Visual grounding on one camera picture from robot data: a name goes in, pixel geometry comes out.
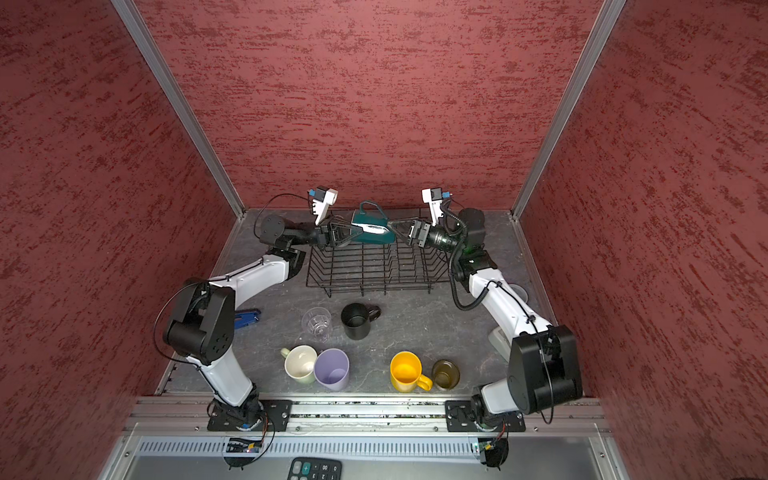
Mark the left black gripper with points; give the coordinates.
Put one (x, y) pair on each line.
(333, 233)

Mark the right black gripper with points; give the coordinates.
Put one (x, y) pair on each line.
(403, 223)

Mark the dark green mug white inside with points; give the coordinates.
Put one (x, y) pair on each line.
(369, 225)

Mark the olive green glass cup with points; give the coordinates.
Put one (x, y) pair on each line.
(445, 374)

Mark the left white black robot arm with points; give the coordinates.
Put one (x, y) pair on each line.
(202, 323)

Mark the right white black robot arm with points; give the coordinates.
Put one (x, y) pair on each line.
(543, 369)

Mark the black mug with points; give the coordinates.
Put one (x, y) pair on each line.
(357, 318)

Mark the clear glass cup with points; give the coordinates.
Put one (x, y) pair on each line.
(317, 322)

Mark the blue black crimping tool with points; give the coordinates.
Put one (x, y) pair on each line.
(246, 318)

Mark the lilac plastic cup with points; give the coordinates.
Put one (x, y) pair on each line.
(332, 368)

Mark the cream light green mug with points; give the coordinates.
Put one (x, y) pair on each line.
(299, 363)

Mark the yellow mug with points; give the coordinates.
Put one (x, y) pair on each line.
(406, 373)

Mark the black calculator remote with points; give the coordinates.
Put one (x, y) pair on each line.
(310, 468)

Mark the black wire dish rack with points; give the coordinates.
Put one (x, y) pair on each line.
(365, 268)

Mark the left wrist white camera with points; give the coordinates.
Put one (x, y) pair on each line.
(321, 199)

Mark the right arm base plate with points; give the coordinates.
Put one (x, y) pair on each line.
(472, 416)

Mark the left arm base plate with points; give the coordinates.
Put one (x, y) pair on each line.
(272, 414)

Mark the aluminium rail frame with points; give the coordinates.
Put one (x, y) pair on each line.
(365, 427)

